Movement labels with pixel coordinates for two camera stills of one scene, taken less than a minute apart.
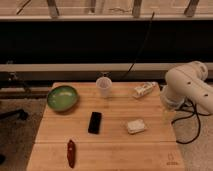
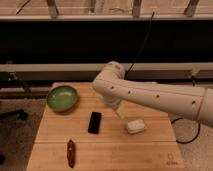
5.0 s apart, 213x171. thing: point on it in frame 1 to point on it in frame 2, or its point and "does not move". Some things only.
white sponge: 135,126 does not move
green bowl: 62,98 does not move
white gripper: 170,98 to 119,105
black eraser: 95,123 does not move
